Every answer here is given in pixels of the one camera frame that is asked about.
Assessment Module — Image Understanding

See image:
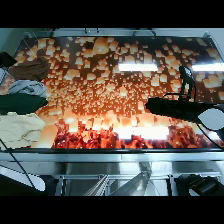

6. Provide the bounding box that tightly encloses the brown garment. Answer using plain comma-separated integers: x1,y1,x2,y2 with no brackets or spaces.
7,56,52,82

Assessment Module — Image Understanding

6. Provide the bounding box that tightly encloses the grey garment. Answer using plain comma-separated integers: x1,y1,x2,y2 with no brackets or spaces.
7,79,48,98

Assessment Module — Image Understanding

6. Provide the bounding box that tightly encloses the dark green garment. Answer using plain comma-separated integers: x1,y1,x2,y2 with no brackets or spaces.
0,92,50,116

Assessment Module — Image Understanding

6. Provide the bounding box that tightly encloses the cream garment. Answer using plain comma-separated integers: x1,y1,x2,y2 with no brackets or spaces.
0,111,47,150

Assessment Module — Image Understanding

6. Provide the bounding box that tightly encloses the black garment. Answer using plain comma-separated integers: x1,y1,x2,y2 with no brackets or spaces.
0,51,18,68

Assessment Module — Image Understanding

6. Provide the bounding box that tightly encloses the silver frame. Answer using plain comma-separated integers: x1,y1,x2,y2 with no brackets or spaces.
0,27,224,197

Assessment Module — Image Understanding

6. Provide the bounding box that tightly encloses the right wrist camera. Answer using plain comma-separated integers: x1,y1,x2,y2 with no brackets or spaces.
178,65,198,102

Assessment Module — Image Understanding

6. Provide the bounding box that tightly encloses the black cable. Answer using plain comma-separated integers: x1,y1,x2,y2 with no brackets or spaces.
0,137,36,190

